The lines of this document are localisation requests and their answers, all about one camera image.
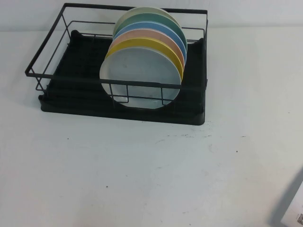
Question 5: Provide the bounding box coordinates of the white round plate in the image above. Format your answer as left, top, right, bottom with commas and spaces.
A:
99, 45, 183, 110

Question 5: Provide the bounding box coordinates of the yellow round plate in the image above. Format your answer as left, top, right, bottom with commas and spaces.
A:
104, 37, 185, 81

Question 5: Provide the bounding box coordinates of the peach round plate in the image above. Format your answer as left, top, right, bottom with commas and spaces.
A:
109, 28, 186, 68

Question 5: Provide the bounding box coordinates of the blue round plate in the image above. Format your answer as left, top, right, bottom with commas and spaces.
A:
113, 22, 188, 60

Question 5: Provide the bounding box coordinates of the green round plate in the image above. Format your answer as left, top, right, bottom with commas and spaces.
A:
113, 12, 188, 53

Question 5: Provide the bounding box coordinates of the cream round plate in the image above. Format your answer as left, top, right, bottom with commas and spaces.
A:
113, 6, 184, 36

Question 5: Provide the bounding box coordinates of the black plastic drain tray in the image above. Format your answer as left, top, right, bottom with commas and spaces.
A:
38, 29, 209, 126

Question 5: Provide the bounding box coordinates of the white box with QR code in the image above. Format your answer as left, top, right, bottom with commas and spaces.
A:
268, 165, 303, 227

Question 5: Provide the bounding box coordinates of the black wire dish rack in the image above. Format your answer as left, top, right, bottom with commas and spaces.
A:
24, 2, 209, 110

